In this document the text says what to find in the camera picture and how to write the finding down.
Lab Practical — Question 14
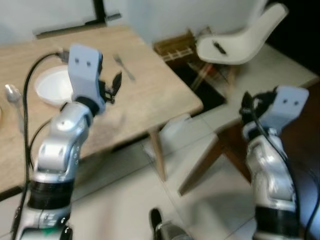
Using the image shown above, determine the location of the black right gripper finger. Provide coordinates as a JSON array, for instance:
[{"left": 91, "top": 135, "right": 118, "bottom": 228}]
[{"left": 240, "top": 91, "right": 257, "bottom": 126}]

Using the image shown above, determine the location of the silver metal fork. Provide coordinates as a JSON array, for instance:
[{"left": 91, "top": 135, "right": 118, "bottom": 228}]
[{"left": 112, "top": 54, "right": 136, "bottom": 83}]

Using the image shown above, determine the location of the light wooden dining table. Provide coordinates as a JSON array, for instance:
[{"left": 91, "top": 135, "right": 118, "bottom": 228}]
[{"left": 0, "top": 24, "right": 205, "bottom": 202}]

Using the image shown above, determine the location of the black floor mat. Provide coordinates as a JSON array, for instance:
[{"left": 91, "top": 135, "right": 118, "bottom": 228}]
[{"left": 172, "top": 62, "right": 228, "bottom": 115}]

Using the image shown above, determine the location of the white round plate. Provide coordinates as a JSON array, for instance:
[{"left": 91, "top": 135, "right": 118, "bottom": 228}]
[{"left": 33, "top": 65, "right": 77, "bottom": 109}]

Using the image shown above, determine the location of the white plastic shell chair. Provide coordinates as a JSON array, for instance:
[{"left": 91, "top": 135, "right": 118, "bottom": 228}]
[{"left": 192, "top": 2, "right": 290, "bottom": 92}]

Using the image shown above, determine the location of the small black item on chair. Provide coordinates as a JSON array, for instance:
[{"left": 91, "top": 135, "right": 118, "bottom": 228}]
[{"left": 212, "top": 42, "right": 227, "bottom": 57}]

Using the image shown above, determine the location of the small wooden slatted crate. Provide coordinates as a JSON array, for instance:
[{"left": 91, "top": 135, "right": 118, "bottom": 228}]
[{"left": 152, "top": 30, "right": 202, "bottom": 64}]

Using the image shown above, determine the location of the black metal stand base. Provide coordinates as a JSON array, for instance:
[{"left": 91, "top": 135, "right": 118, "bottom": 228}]
[{"left": 34, "top": 0, "right": 124, "bottom": 40}]

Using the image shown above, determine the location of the dark brown wooden table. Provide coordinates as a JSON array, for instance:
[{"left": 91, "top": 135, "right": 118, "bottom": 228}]
[{"left": 177, "top": 80, "right": 320, "bottom": 240}]

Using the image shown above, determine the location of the silver metal spoon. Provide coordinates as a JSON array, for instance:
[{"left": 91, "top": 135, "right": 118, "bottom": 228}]
[{"left": 4, "top": 83, "right": 27, "bottom": 135}]

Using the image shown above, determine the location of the black and silver robot foot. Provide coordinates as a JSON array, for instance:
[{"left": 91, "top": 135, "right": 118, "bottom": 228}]
[{"left": 148, "top": 207, "right": 197, "bottom": 240}]

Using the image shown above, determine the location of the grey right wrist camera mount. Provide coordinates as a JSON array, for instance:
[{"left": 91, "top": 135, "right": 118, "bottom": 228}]
[{"left": 259, "top": 85, "right": 310, "bottom": 137}]

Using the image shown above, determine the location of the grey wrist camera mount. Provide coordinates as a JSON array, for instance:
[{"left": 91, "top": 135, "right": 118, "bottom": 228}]
[
  {"left": 259, "top": 85, "right": 310, "bottom": 137},
  {"left": 67, "top": 43, "right": 107, "bottom": 113}
]

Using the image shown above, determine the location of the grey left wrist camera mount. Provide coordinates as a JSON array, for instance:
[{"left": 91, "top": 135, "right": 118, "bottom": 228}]
[{"left": 67, "top": 43, "right": 107, "bottom": 113}]

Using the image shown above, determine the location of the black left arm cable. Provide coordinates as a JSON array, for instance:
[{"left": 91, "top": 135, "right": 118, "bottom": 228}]
[{"left": 11, "top": 50, "right": 70, "bottom": 240}]

